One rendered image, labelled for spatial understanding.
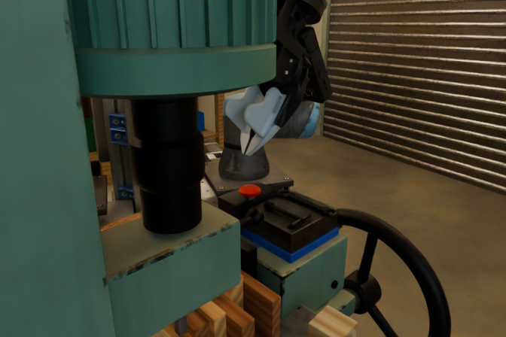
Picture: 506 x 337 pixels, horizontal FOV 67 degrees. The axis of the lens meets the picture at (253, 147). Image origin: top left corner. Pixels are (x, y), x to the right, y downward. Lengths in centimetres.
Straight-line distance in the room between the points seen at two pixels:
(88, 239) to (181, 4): 14
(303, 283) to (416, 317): 149
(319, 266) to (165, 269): 25
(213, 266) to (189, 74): 19
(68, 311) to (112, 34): 15
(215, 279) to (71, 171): 19
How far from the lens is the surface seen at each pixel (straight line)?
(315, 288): 54
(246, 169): 105
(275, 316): 44
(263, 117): 48
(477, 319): 208
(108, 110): 115
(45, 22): 20
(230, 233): 35
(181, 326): 41
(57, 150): 21
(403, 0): 369
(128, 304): 32
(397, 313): 197
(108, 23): 23
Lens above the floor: 124
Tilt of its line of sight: 18 degrees down
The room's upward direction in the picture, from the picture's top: straight up
